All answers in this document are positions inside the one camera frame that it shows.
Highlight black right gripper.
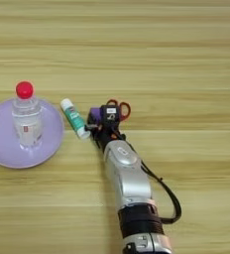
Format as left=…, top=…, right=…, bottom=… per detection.
left=84, top=120, right=128, bottom=152

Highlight purple rectangular block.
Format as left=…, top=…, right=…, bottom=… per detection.
left=88, top=106, right=103, bottom=126

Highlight red-handled scissors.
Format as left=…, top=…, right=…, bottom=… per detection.
left=106, top=98, right=132, bottom=122

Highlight white and green glue stick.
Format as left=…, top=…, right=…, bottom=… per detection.
left=59, top=97, right=92, bottom=140

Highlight clear bottle with red cap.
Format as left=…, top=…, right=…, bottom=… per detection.
left=11, top=80, right=44, bottom=150

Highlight lilac round plate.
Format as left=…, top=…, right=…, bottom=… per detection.
left=0, top=97, right=65, bottom=170

